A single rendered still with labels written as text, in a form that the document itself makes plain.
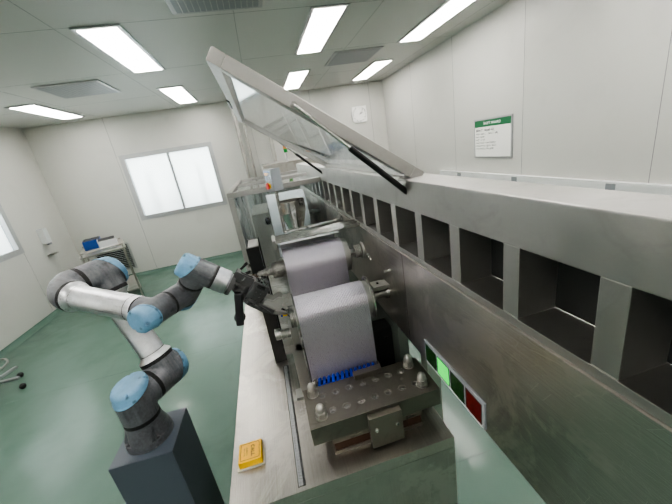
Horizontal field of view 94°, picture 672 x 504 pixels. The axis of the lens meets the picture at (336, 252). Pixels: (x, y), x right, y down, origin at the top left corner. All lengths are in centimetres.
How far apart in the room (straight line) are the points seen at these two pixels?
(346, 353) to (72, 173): 650
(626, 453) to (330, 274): 95
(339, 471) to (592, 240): 87
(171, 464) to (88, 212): 614
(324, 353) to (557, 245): 80
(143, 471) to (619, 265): 138
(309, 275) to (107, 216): 608
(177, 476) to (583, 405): 123
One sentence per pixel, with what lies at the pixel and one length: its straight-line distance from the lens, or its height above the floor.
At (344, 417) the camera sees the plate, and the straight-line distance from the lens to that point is 102.
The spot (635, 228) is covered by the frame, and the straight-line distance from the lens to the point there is 43.
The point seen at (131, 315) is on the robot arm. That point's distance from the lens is 100.
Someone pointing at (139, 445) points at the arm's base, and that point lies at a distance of 139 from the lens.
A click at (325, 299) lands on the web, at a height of 130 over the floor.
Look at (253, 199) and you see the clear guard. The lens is 195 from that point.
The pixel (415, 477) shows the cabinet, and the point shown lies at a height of 79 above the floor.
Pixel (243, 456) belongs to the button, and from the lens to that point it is 117.
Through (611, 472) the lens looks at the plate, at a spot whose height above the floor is 133.
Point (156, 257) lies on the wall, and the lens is 701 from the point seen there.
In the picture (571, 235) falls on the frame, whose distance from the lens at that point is 47.
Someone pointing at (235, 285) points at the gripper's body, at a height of 140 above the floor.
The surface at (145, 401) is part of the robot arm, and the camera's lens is 132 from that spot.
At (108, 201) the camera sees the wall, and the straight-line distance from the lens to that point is 702.
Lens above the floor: 176
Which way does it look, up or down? 19 degrees down
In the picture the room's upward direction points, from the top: 10 degrees counter-clockwise
